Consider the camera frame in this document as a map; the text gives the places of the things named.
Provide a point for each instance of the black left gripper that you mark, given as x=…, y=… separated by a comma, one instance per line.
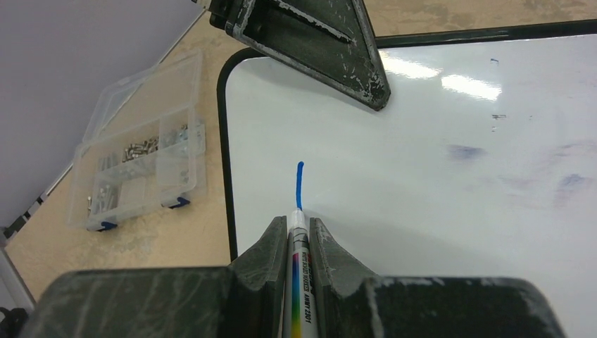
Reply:
x=329, y=41

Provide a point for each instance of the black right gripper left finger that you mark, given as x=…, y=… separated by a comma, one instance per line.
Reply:
x=242, y=299

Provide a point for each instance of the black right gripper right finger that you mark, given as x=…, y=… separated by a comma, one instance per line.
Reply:
x=353, y=301

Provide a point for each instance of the white whiteboard marker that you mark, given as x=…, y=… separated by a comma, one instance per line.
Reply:
x=300, y=318

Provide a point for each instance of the white whiteboard with black frame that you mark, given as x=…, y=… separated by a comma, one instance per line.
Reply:
x=483, y=162

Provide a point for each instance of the clear plastic screw organizer box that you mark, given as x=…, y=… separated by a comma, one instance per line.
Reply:
x=144, y=148

